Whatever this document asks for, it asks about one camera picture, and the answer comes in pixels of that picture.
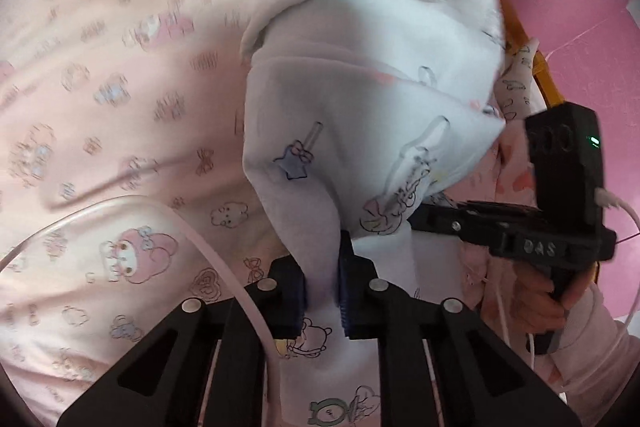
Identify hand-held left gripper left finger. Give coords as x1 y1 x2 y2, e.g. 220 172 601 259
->
56 257 308 427

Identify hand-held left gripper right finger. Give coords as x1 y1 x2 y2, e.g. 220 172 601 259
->
337 229 583 427

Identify white printed plush toy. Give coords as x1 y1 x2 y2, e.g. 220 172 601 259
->
492 38 543 122

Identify person's right forearm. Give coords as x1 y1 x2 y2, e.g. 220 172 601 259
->
545 282 636 408

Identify pink printed bed sheet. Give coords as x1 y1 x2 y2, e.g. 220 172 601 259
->
0 0 311 427

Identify person's right hand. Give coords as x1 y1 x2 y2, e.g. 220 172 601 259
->
512 276 594 337

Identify white cartoon print pants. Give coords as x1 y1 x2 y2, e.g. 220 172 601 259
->
240 0 506 427

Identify white cable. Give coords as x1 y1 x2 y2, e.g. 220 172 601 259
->
0 196 281 427
497 189 640 358

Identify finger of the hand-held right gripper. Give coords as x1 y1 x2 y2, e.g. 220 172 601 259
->
456 201 542 226
411 203 503 254

